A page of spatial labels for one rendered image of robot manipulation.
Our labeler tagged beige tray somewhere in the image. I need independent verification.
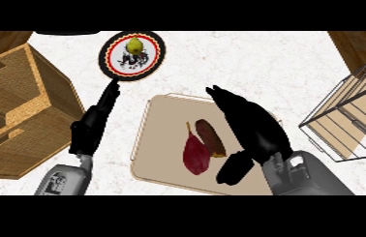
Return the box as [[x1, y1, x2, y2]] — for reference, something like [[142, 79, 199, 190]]
[[128, 92, 283, 196]]

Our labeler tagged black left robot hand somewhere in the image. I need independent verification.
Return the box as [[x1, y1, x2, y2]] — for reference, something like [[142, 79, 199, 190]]
[[68, 77, 121, 158]]

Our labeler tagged brown sweet potato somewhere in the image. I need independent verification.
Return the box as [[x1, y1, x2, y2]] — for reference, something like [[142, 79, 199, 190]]
[[195, 118, 229, 159]]

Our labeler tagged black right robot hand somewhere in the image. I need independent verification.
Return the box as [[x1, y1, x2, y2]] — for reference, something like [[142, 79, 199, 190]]
[[205, 84, 295, 187]]

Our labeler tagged round patterned plate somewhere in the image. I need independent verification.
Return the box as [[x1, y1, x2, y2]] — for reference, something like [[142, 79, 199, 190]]
[[97, 31, 167, 82]]

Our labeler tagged red sweet potato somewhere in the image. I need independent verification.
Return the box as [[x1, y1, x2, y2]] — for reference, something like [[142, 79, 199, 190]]
[[181, 121, 212, 176]]

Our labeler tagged yellow-green pear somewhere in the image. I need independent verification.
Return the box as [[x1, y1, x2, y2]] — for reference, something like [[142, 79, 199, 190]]
[[124, 35, 146, 56]]

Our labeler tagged brown wooden block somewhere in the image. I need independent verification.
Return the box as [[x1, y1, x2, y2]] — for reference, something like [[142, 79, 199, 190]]
[[328, 31, 366, 74]]

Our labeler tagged wooden wicker cabinet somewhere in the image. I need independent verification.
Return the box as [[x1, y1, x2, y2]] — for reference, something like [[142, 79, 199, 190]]
[[0, 31, 87, 181]]

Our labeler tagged wire tiered shelf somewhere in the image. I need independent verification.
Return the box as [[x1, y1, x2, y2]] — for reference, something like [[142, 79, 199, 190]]
[[297, 64, 366, 163]]

